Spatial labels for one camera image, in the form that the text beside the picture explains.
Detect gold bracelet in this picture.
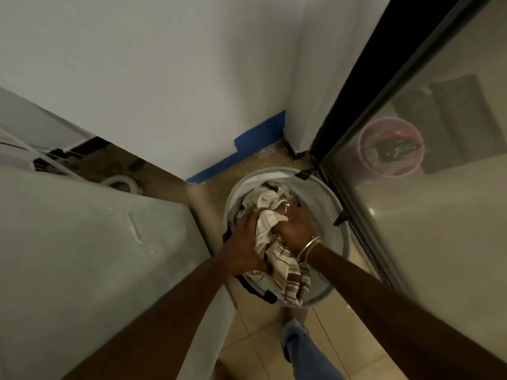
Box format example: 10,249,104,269
305,239,324,264

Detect silver bangle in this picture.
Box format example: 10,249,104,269
297,236,320,262

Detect beige brown striped clothes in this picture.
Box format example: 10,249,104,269
237,182,314,307

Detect grey drain hose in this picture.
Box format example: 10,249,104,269
101,175,140,194

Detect person's left hand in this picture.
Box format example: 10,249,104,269
221,209,274,276

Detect person's left forearm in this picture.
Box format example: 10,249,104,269
63,256,238,380

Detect black framed glass door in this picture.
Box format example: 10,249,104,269
311,0,507,363

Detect white round laundry hamper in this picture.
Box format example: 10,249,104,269
221,166,351,309

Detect grey floor mat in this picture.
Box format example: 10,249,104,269
392,74,507,175

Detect person's right hand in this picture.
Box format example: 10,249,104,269
273,205,317,258

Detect person's light blue jeans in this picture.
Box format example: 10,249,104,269
280,318,345,380

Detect pink plastic basin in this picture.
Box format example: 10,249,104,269
358,116,425,178

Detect blue cream washing machine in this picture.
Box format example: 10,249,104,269
0,87,237,380

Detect person's right forearm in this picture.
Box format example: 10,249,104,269
308,245,507,380

